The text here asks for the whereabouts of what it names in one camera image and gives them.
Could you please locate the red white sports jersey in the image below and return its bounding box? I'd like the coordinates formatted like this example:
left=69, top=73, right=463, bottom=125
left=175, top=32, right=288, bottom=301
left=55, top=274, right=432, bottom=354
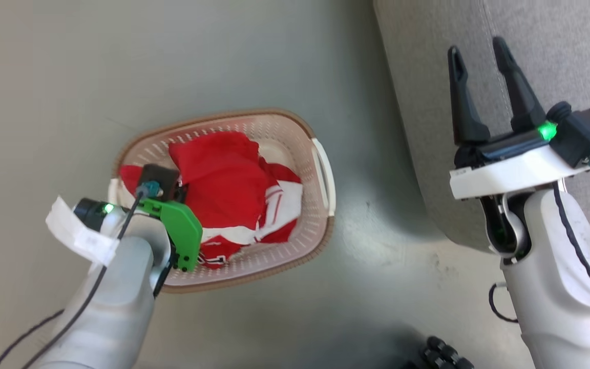
left=119, top=131, right=304, bottom=270

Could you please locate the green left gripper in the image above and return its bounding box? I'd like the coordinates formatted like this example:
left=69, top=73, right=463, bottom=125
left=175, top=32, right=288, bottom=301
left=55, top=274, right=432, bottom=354
left=138, top=197, right=204, bottom=273

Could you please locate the white paper label tag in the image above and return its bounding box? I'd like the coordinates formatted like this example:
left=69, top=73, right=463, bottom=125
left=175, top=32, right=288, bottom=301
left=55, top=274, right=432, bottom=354
left=45, top=196, right=120, bottom=267

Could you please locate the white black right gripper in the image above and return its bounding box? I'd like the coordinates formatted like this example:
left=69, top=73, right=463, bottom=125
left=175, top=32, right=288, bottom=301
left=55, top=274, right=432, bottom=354
left=447, top=35, right=590, bottom=201

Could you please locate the grey fabric sofa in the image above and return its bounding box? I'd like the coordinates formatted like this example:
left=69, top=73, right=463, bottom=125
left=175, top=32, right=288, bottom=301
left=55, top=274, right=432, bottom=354
left=373, top=0, right=590, bottom=255

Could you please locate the beige perforated laundry basket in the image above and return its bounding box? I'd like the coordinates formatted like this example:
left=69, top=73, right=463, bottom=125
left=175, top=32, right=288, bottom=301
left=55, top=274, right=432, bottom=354
left=108, top=108, right=336, bottom=294

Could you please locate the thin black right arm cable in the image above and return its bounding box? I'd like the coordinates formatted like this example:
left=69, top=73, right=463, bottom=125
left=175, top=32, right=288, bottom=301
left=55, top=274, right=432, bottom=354
left=553, top=186, right=590, bottom=321

